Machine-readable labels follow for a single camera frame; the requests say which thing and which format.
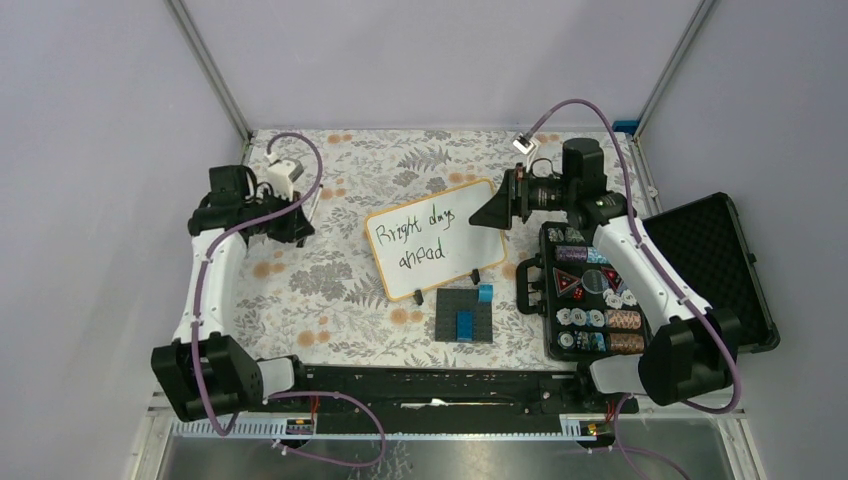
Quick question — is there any blue corner bracket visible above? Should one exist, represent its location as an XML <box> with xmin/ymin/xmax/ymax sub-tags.
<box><xmin>611</xmin><ymin>120</ymin><xmax>640</xmax><ymax>136</ymax></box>

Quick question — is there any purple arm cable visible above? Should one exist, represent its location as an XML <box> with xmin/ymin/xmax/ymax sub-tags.
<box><xmin>190</xmin><ymin>132</ymin><xmax>388</xmax><ymax>469</ymax></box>
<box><xmin>513</xmin><ymin>98</ymin><xmax>742</xmax><ymax>480</ymax></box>

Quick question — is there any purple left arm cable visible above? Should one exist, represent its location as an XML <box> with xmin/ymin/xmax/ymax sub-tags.
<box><xmin>190</xmin><ymin>132</ymin><xmax>388</xmax><ymax>469</ymax></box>

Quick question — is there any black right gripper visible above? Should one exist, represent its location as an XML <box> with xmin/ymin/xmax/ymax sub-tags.
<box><xmin>468</xmin><ymin>164</ymin><xmax>576</xmax><ymax>231</ymax></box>

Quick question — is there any white slotted cable duct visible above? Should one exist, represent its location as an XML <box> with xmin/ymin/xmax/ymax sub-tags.
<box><xmin>170</xmin><ymin>415</ymin><xmax>599</xmax><ymax>441</ymax></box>

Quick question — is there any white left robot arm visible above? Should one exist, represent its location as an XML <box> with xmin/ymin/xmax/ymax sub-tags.
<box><xmin>151</xmin><ymin>160</ymin><xmax>315</xmax><ymax>422</ymax></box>

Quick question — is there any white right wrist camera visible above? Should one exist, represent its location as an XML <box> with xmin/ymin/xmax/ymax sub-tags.
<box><xmin>512</xmin><ymin>134</ymin><xmax>538</xmax><ymax>156</ymax></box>

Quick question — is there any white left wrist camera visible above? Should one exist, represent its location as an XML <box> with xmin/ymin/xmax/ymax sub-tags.
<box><xmin>266</xmin><ymin>160</ymin><xmax>304</xmax><ymax>201</ymax></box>

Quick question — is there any dark grey brick baseplate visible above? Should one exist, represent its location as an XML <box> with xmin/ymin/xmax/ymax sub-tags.
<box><xmin>434</xmin><ymin>284</ymin><xmax>494</xmax><ymax>343</ymax></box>

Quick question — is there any yellow framed whiteboard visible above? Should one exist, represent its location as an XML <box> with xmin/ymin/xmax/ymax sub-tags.
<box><xmin>365</xmin><ymin>178</ymin><xmax>507</xmax><ymax>302</ymax></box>

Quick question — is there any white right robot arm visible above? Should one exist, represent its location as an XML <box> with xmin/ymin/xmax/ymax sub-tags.
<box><xmin>469</xmin><ymin>138</ymin><xmax>742</xmax><ymax>414</ymax></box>

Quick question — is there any light blue toy brick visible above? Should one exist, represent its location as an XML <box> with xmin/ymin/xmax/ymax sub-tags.
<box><xmin>478</xmin><ymin>284</ymin><xmax>494</xmax><ymax>304</ymax></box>

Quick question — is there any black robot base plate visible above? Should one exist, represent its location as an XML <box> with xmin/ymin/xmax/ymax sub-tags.
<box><xmin>245</xmin><ymin>364</ymin><xmax>639</xmax><ymax>435</ymax></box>

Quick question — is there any black poker chip case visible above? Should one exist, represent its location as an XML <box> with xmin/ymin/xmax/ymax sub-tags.
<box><xmin>515</xmin><ymin>193</ymin><xmax>780</xmax><ymax>362</ymax></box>

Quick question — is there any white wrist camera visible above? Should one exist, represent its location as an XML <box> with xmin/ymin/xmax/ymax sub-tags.
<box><xmin>266</xmin><ymin>160</ymin><xmax>304</xmax><ymax>201</ymax></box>
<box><xmin>512</xmin><ymin>134</ymin><xmax>538</xmax><ymax>156</ymax></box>

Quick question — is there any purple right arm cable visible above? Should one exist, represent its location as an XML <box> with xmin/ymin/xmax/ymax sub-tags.
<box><xmin>513</xmin><ymin>98</ymin><xmax>742</xmax><ymax>480</ymax></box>

